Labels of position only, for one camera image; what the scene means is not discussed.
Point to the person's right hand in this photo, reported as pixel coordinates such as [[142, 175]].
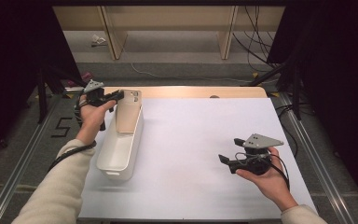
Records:
[[270, 186]]

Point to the white plastic storage box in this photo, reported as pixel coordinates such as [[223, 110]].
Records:
[[118, 155]]

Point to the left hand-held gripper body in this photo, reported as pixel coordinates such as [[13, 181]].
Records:
[[95, 95]]

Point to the black curtain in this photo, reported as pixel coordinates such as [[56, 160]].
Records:
[[12, 46], [338, 62]]

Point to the black metal stand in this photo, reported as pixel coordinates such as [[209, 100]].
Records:
[[296, 93], [42, 99]]

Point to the beige phone case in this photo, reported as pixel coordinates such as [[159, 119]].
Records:
[[127, 118]]

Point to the metal floor rail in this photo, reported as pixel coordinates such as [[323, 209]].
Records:
[[18, 174], [317, 161]]

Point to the pink flat object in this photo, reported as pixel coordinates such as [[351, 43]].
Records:
[[87, 76]]

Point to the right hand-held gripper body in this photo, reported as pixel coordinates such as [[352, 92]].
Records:
[[258, 166]]

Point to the white crumpled wrapper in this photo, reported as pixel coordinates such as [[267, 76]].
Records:
[[98, 39]]

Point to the person's left hand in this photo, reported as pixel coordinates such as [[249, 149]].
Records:
[[91, 119]]

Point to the light wooden shelf unit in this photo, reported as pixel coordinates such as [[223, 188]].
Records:
[[167, 17]]

